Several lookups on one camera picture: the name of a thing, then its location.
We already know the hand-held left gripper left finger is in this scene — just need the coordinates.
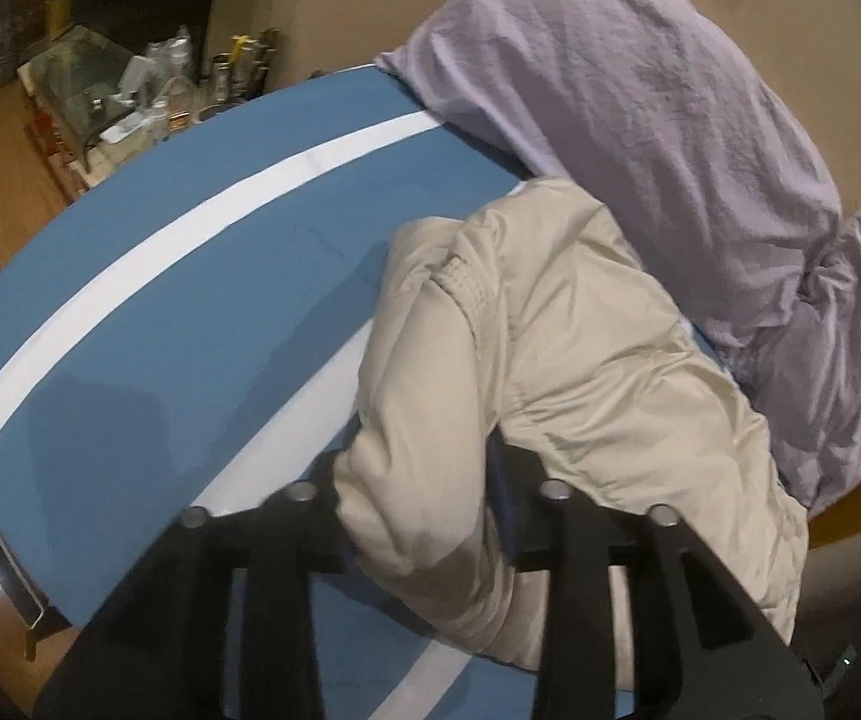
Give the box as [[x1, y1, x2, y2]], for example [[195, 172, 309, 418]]
[[32, 463, 358, 720]]

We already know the glass top bedside cabinet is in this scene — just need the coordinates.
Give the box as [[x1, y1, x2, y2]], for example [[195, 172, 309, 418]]
[[16, 26, 199, 205]]

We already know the blue white striped bed sheet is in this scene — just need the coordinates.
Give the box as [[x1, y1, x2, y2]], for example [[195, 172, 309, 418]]
[[0, 64, 705, 720]]

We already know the large lilac pillow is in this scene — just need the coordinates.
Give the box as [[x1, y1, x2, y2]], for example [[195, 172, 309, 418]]
[[374, 0, 845, 350]]

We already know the beige puffer jacket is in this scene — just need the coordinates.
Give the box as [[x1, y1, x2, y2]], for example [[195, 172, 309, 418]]
[[332, 178, 811, 673]]

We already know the cluster of bottles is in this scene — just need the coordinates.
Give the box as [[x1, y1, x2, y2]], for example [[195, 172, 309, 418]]
[[98, 25, 283, 145]]

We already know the black flat device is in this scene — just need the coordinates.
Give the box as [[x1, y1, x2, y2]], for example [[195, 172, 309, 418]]
[[0, 529, 50, 628]]

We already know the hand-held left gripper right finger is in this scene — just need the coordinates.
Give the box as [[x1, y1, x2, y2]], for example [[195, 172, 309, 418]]
[[485, 426, 826, 720]]

